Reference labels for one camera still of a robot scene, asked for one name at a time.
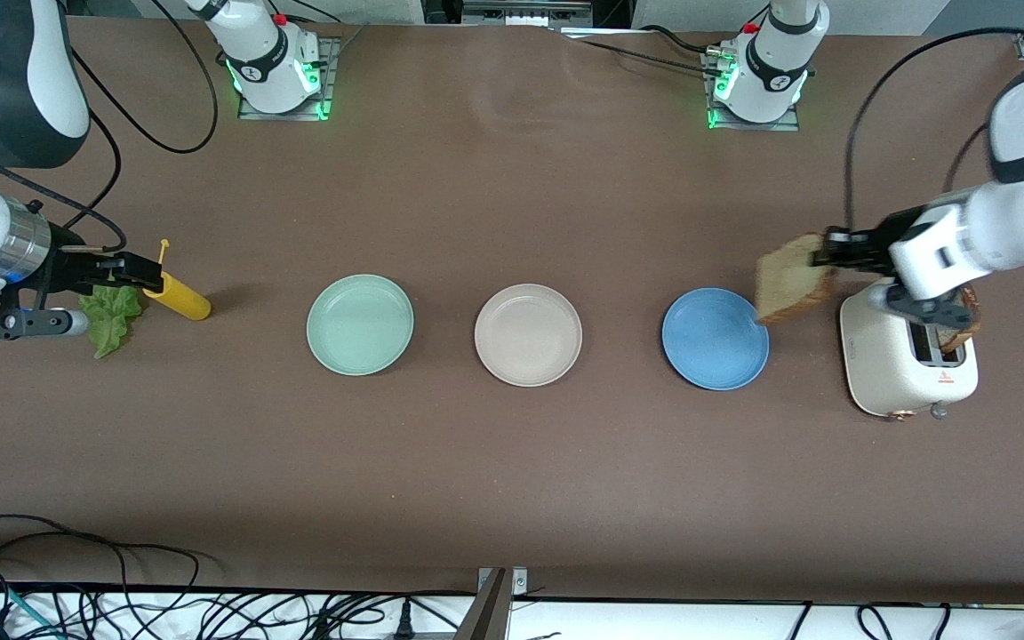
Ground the yellow mustard squeeze bottle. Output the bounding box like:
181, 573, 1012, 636
140, 238, 212, 322

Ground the green lettuce leaf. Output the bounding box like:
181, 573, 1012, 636
77, 283, 145, 361

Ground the brown bread slice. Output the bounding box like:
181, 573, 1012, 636
753, 232, 838, 327
934, 284, 982, 356

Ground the blue plate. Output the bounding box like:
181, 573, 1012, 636
661, 287, 771, 391

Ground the green plate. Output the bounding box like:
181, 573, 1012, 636
306, 274, 415, 377

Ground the beige plate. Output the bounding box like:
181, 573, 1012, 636
474, 284, 583, 388

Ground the white toaster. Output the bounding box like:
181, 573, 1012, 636
839, 276, 980, 420

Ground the black equipment rack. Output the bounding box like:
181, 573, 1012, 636
420, 0, 634, 28

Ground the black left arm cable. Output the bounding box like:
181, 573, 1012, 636
843, 26, 1024, 234

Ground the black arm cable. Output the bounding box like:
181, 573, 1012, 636
843, 26, 1024, 234
0, 0, 220, 255

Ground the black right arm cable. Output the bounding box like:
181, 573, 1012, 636
0, 0, 220, 255

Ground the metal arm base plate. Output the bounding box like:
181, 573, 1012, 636
700, 49, 803, 133
237, 36, 342, 122

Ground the thin black table cable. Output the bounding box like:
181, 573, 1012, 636
638, 24, 714, 54

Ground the black corrugated cable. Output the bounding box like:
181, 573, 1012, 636
578, 38, 719, 77

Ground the black floor cable bundle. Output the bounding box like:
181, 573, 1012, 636
0, 513, 477, 640

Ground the metal table bracket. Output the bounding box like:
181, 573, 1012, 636
453, 566, 530, 640

